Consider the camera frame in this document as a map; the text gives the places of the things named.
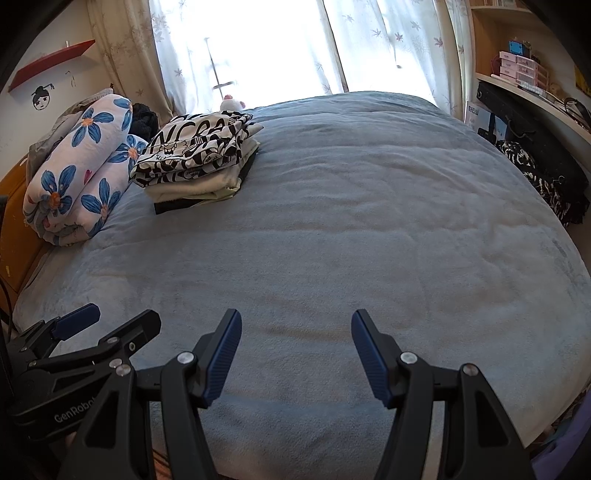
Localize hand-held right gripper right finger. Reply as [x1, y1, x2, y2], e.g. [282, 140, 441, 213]
[351, 308, 536, 480]

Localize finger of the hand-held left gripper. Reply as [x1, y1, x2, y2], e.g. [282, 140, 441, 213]
[11, 303, 102, 360]
[28, 309, 163, 376]

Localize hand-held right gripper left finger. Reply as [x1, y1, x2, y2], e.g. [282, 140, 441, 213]
[58, 308, 243, 480]

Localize black white printed jacket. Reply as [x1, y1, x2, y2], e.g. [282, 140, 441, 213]
[129, 111, 265, 188]

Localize orange wooden headboard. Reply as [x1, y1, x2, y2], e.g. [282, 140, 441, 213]
[0, 152, 52, 297]

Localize black folded garment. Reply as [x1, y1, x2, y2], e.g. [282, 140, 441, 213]
[153, 154, 257, 216]

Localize blue floral quilt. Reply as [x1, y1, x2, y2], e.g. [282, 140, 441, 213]
[23, 95, 149, 247]

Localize grey bed blanket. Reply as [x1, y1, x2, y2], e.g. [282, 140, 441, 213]
[11, 91, 583, 480]

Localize cream folded garment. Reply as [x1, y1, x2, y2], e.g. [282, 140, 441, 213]
[147, 138, 260, 205]

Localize dark cloth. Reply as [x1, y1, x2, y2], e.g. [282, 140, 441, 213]
[131, 102, 160, 140]

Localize purple cloth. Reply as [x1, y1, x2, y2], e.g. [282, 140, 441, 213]
[531, 406, 591, 480]

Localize black white patterned cloth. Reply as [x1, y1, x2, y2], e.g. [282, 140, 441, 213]
[495, 140, 574, 228]

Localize white cardboard box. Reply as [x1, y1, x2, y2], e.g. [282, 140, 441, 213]
[464, 100, 498, 136]

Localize beige curtain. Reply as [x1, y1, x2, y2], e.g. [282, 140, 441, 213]
[87, 0, 180, 117]

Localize black bag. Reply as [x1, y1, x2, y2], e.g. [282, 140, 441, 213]
[477, 80, 591, 225]

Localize white sheer leaf-print curtain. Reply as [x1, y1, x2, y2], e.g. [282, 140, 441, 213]
[323, 0, 468, 121]

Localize pink storage drawers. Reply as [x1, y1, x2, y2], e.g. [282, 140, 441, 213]
[499, 50, 551, 89]

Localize wooden shelf unit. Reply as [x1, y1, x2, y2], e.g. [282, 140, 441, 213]
[466, 0, 591, 153]

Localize face wall sticker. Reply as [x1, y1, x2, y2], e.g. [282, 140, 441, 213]
[30, 83, 55, 112]

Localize red wall shelf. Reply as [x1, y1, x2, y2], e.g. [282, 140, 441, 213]
[8, 39, 97, 92]

